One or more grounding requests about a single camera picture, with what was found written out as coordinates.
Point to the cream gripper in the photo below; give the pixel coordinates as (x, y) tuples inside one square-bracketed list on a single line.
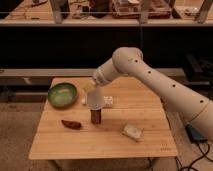
[(89, 86)]

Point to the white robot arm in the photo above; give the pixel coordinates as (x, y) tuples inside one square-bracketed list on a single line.
[(196, 108)]

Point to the white patterned box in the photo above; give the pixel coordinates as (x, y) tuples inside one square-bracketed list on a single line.
[(108, 101)]

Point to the green bowl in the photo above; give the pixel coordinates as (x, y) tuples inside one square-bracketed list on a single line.
[(62, 95)]

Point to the brown chili pepper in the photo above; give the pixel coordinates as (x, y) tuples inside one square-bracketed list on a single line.
[(72, 124)]

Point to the wooden folding table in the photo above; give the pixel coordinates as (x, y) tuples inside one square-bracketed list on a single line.
[(134, 103)]

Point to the background metal shelf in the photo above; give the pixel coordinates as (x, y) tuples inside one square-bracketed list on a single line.
[(46, 12)]

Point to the black foot pedal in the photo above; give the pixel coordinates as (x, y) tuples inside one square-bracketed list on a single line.
[(194, 135)]

